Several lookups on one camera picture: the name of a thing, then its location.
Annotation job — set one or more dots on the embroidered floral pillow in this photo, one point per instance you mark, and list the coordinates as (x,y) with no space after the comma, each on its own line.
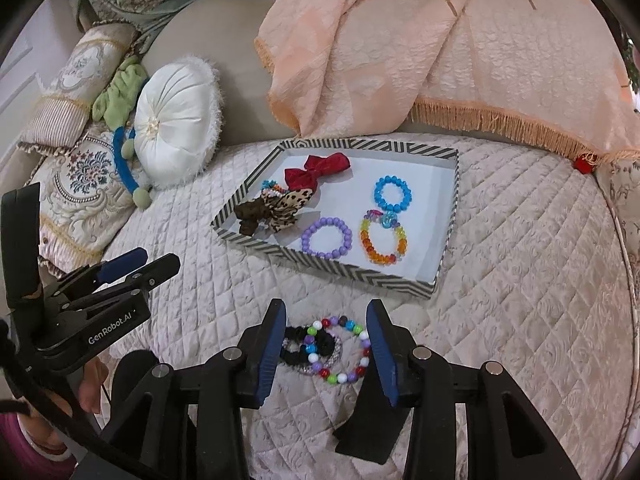
(90,170)

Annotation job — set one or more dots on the small red object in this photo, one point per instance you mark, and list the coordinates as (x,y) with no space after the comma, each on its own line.
(582,165)

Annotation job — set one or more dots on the peach fringed blanket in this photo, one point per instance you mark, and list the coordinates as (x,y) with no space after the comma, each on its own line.
(500,60)

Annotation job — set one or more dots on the embroidered bolster cushion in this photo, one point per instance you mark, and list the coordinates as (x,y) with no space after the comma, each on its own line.
(75,75)

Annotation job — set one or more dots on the striped white tray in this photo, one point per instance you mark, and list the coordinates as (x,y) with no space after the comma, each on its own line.
(350,195)

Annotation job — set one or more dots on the beige upholstered headboard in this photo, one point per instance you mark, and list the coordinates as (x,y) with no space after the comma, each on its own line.
(225,50)

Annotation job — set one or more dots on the red fabric bow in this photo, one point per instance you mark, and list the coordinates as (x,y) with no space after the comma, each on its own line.
(320,166)

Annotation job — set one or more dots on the green plush toy blue band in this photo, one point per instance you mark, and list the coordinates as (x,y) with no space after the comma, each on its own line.
(120,95)

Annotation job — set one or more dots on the floral printed cushion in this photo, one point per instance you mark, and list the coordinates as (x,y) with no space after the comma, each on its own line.
(620,185)

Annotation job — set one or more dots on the black scrunchie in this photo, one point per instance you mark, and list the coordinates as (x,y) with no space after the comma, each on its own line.
(295,342)

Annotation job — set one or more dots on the person's left forearm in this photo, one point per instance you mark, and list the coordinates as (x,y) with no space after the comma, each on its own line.
(12,435)

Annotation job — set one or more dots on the person's left hand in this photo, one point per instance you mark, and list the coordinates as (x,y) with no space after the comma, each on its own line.
(92,390)

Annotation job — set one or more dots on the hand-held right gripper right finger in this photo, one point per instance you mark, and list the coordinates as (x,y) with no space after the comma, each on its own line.
(382,355)

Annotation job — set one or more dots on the white round fluffy cushion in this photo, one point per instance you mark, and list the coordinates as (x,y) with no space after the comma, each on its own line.
(175,120)

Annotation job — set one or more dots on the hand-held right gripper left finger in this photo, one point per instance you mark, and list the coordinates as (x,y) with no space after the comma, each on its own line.
(270,355)

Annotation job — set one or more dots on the leopard print bow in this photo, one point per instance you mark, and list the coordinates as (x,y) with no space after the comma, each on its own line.
(287,205)

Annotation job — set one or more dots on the brown scrunchie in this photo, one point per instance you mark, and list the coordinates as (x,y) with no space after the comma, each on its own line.
(250,212)

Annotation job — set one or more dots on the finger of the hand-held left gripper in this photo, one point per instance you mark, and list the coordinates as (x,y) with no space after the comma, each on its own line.
(122,262)
(160,267)

